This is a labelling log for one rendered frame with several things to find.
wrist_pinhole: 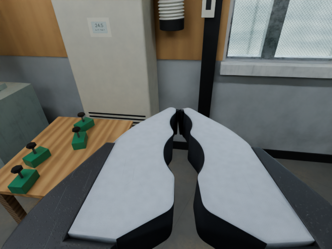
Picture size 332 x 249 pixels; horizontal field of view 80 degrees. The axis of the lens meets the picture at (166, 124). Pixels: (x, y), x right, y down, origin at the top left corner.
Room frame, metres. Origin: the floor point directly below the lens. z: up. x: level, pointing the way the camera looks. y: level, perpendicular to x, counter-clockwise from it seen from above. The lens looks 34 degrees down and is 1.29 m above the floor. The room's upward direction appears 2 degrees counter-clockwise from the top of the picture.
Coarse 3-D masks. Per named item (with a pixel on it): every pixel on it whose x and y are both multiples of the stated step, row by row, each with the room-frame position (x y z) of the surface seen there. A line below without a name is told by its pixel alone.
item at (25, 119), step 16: (0, 96) 1.26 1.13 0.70; (16, 96) 1.33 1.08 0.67; (32, 96) 1.45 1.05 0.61; (0, 112) 1.18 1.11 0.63; (16, 112) 1.27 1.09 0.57; (32, 112) 1.39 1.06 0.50; (0, 128) 1.12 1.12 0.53; (16, 128) 1.22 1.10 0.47; (32, 128) 1.33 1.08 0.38; (0, 144) 1.07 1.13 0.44; (16, 144) 1.16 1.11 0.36; (0, 160) 1.02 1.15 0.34
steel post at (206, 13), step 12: (204, 0) 1.34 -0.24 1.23; (216, 0) 1.35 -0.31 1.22; (204, 12) 1.33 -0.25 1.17; (216, 12) 1.35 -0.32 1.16; (204, 24) 1.36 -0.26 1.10; (216, 24) 1.35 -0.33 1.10; (204, 36) 1.36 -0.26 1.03; (216, 36) 1.35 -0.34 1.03; (204, 48) 1.36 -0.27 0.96; (216, 48) 1.34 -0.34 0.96; (204, 60) 1.36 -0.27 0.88; (204, 72) 1.36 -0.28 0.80; (204, 84) 1.36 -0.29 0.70; (204, 96) 1.35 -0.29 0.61; (204, 108) 1.35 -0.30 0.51
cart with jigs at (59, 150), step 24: (72, 120) 1.21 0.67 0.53; (96, 120) 1.20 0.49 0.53; (120, 120) 1.19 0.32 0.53; (48, 144) 0.94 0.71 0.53; (72, 144) 0.88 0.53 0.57; (96, 144) 0.93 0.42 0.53; (24, 168) 0.75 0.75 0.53; (48, 168) 0.74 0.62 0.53; (72, 168) 0.74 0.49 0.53; (0, 192) 0.61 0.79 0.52; (24, 192) 0.59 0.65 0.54; (24, 216) 0.66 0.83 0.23
